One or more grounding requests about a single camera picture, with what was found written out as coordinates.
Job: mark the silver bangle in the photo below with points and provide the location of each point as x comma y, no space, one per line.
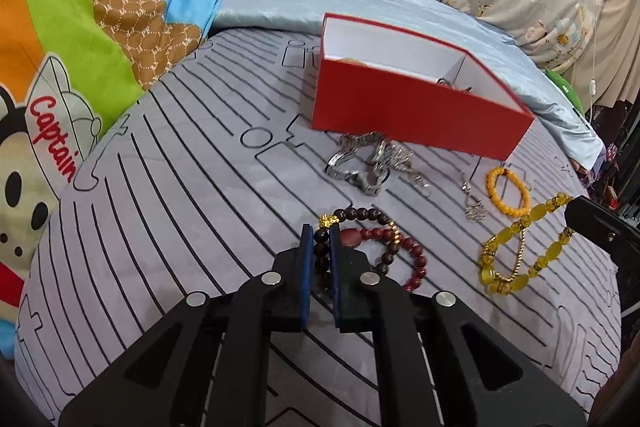
336,171

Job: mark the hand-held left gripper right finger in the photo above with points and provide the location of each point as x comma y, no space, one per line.
337,279

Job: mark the beige curtain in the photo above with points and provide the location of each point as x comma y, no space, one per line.
620,32

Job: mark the light blue pillow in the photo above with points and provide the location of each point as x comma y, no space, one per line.
280,2

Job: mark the colourful cartoon blanket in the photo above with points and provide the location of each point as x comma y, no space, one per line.
75,7

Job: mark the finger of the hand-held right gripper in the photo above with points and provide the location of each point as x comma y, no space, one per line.
605,232

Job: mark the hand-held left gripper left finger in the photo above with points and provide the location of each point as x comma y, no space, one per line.
306,279

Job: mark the green plush toy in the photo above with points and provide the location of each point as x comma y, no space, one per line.
562,84

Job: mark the red cardboard box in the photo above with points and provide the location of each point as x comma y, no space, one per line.
400,107

